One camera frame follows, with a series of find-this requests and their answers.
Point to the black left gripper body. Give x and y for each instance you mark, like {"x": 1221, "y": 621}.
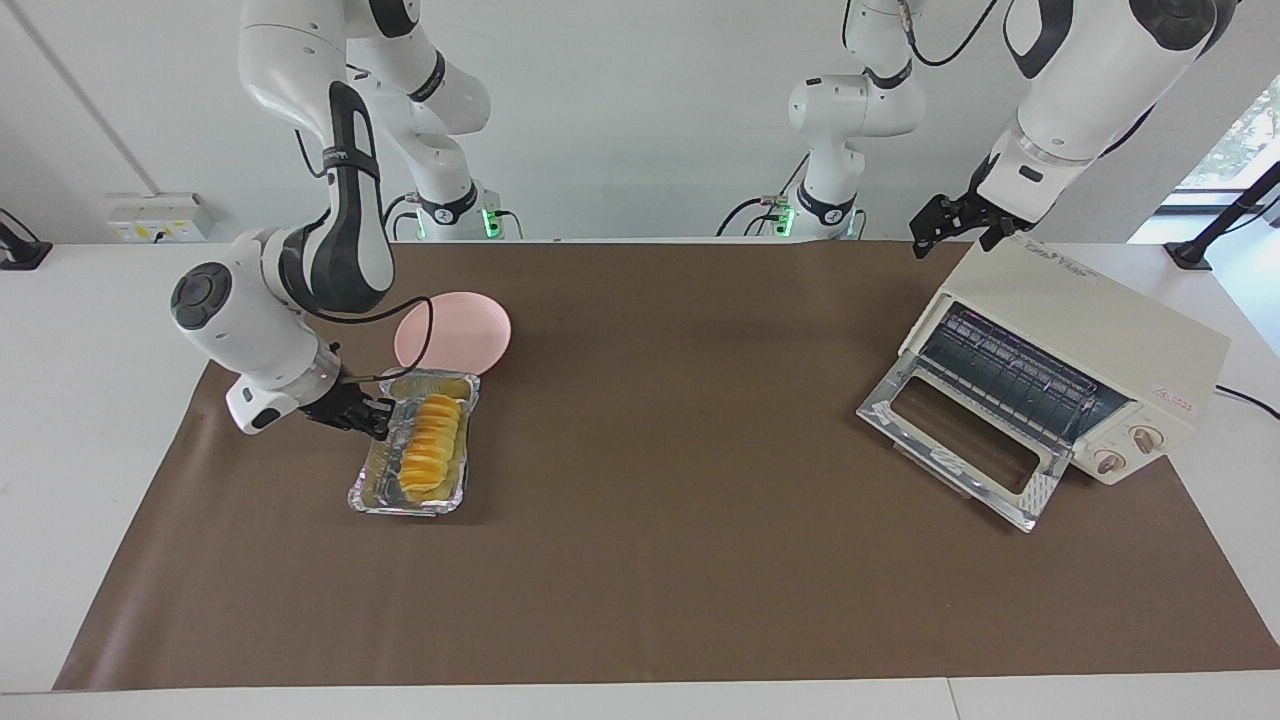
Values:
{"x": 965, "y": 212}

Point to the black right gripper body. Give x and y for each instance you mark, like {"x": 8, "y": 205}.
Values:
{"x": 340, "y": 408}

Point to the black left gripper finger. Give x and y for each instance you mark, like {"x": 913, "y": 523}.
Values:
{"x": 920, "y": 247}
{"x": 993, "y": 240}

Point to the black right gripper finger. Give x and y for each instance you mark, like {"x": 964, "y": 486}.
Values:
{"x": 382, "y": 407}
{"x": 378, "y": 429}

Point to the yellow sliced bread loaf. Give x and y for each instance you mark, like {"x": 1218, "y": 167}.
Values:
{"x": 435, "y": 445}

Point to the aluminium foil tray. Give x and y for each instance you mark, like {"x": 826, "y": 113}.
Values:
{"x": 372, "y": 490}

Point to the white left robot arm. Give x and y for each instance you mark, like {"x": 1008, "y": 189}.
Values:
{"x": 1090, "y": 80}

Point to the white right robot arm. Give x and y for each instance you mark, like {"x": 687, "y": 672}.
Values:
{"x": 250, "y": 320}

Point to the cream toaster oven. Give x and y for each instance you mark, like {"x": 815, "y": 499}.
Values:
{"x": 1110, "y": 320}

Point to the round oven knob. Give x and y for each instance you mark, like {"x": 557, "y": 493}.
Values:
{"x": 1108, "y": 462}
{"x": 1144, "y": 438}

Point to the glass oven door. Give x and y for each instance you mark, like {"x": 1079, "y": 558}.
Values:
{"x": 1035, "y": 490}

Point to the pink round plate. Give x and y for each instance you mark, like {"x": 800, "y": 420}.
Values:
{"x": 470, "y": 335}

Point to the window with greenery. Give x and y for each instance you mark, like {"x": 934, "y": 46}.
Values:
{"x": 1240, "y": 140}

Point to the brown table mat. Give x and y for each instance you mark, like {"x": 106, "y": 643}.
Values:
{"x": 700, "y": 520}

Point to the black desk clamp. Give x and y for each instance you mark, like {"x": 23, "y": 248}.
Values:
{"x": 22, "y": 255}

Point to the white wall socket box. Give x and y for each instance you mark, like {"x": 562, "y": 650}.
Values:
{"x": 160, "y": 218}

